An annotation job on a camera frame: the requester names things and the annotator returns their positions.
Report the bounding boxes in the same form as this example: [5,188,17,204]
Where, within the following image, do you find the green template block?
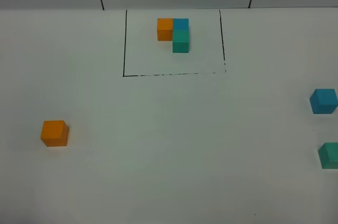
[172,30,190,53]

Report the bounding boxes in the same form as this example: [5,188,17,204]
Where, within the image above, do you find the orange template block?
[157,18,173,41]

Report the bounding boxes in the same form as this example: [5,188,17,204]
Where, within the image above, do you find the blue template block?
[173,18,189,30]

